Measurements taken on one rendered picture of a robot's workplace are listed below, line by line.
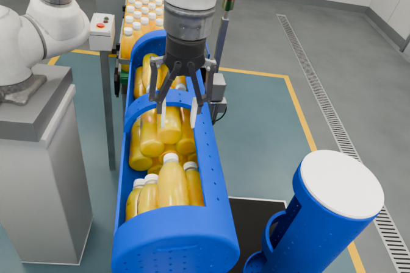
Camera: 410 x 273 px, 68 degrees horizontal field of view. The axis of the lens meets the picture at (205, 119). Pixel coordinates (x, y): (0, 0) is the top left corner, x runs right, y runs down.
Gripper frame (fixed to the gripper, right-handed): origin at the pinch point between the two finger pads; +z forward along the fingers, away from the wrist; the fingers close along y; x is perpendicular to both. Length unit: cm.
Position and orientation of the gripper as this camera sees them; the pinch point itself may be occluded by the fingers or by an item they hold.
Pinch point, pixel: (178, 114)
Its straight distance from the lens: 69.9
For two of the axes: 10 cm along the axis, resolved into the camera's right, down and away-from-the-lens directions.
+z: -1.3, 7.5, 6.5
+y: 9.8, 0.1, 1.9
